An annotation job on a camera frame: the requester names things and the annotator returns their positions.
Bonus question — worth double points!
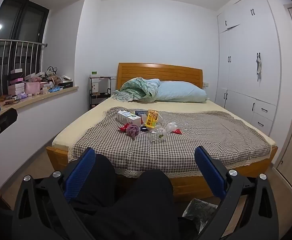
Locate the clear plastic cup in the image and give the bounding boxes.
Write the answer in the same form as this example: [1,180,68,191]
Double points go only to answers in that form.
[166,121,180,133]

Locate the purple cloth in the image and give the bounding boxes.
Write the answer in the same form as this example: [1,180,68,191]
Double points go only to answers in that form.
[125,124,140,139]

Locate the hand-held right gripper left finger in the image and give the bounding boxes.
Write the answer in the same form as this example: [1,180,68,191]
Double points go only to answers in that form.
[12,147,96,240]

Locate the person's black trousers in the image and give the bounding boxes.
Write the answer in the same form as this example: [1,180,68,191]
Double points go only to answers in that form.
[36,154,201,240]

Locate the grey lined trash bin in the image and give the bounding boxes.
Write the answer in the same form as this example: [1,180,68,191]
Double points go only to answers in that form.
[182,198,219,230]

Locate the metal window railing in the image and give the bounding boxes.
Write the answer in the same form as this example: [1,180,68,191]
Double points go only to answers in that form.
[0,39,48,100]

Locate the yellow red snack packet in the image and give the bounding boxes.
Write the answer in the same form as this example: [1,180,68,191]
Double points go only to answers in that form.
[144,109,160,128]

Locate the cream bed sheet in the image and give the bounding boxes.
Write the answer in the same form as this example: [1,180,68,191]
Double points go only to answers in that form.
[52,97,278,153]

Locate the brown checkered blanket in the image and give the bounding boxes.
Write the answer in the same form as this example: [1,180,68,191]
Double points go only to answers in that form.
[68,106,272,178]

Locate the green floral quilt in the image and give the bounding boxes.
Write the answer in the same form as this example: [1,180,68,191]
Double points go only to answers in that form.
[113,77,161,103]

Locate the pink pouch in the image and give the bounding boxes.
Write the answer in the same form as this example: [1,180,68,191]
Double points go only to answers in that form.
[25,82,41,95]

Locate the clear plastic bag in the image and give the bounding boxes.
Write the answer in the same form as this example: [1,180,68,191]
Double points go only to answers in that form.
[148,127,168,142]

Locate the white milk carton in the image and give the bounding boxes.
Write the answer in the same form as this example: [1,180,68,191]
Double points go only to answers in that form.
[116,110,142,127]

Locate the dark window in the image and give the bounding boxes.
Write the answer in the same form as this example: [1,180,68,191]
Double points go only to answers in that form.
[0,0,50,100]

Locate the beige stone windowsill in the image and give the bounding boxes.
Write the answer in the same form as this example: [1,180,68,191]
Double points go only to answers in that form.
[0,86,79,110]

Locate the cloth hanging on wardrobe handle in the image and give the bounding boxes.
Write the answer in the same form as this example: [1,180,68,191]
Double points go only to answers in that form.
[255,52,263,82]

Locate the black bedside rack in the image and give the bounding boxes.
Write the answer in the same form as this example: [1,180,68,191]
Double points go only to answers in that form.
[88,76,111,110]

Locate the white built-in wardrobe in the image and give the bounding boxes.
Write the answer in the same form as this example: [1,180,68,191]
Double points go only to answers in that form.
[216,0,281,137]

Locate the pile of boxes and cosmetics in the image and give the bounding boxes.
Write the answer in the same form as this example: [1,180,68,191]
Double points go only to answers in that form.
[0,66,74,108]

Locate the light blue pillow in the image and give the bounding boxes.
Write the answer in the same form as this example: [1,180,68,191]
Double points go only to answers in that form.
[156,81,208,103]

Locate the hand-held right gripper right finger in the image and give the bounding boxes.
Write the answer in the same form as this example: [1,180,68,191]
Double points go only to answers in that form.
[195,145,279,240]

